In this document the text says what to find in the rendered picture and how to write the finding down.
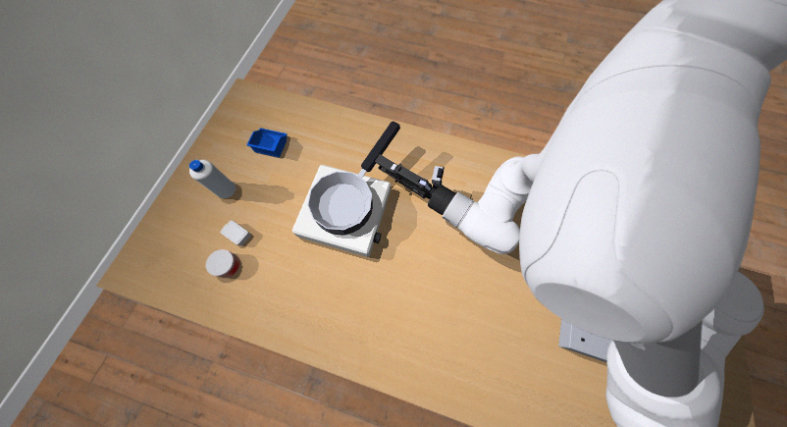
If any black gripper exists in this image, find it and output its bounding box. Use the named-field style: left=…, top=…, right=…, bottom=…
left=375, top=155, right=455, bottom=215

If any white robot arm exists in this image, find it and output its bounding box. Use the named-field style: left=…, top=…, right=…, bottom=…
left=443, top=0, right=787, bottom=427

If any grey frying pan with black handle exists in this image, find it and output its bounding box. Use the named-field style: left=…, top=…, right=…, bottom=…
left=307, top=123, right=398, bottom=230

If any blue plastic bin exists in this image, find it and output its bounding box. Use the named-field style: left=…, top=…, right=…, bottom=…
left=247, top=128, right=287, bottom=157

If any white bottle with blue cap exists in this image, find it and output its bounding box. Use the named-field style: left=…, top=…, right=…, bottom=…
left=189, top=160, right=236, bottom=198

